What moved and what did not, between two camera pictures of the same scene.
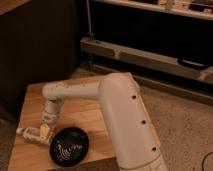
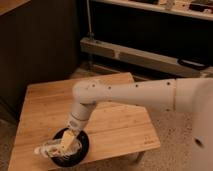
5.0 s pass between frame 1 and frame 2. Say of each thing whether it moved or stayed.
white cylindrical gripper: moved
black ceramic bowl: stayed
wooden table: stayed
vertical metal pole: stayed
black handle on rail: stayed
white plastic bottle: moved
